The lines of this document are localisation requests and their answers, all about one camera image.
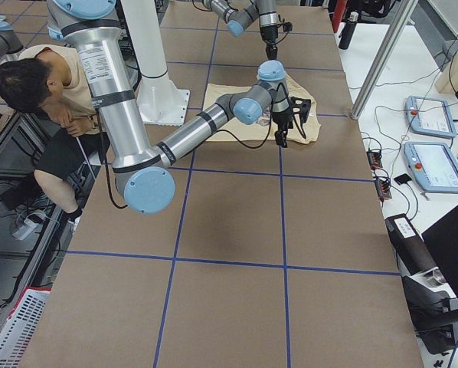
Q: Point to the orange black electronics board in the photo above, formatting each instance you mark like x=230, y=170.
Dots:
x=374, y=159

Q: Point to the black box with label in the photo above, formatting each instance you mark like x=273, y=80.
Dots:
x=411, y=252

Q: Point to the white plastic basket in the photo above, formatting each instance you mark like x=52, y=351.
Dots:
x=21, y=324

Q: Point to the aluminium frame post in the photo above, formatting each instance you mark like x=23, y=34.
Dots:
x=390, y=39

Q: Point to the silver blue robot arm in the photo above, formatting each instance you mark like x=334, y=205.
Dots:
x=143, y=151
x=239, y=20

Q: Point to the beige long sleeve shirt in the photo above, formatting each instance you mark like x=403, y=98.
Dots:
x=258, y=130

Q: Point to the black water bottle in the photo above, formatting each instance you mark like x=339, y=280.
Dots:
x=348, y=30

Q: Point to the blue teach pendant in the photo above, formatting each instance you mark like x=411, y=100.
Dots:
x=433, y=166
x=429, y=116

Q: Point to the white power strip on floor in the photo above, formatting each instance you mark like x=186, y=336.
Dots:
x=29, y=224

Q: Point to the person in beige shirt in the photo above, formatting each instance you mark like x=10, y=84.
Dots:
x=50, y=79

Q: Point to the upper blue teach pendant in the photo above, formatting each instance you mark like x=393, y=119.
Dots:
x=429, y=116

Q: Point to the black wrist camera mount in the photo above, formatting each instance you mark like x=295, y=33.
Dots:
x=286, y=26
x=301, y=108

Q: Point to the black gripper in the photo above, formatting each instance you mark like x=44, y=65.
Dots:
x=269, y=37
x=281, y=121

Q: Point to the lower blue teach pendant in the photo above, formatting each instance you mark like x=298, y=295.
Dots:
x=433, y=166

